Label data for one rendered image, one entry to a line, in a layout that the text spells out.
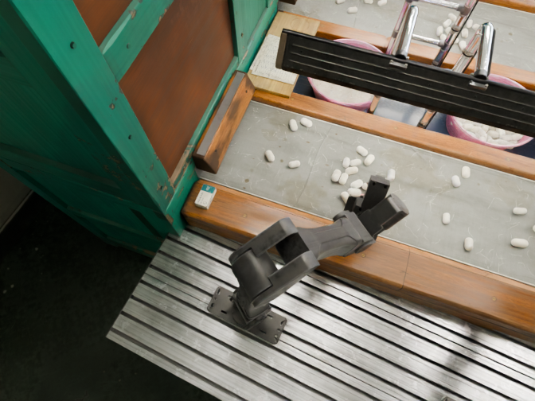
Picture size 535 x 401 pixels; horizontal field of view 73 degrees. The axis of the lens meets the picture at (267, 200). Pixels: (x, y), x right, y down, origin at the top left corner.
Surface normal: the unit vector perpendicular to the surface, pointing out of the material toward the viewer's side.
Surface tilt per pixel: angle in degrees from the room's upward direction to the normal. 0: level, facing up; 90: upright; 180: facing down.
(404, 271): 0
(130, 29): 90
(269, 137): 0
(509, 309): 0
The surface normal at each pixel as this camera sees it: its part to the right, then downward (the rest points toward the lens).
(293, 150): 0.00, -0.40
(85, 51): 0.94, 0.30
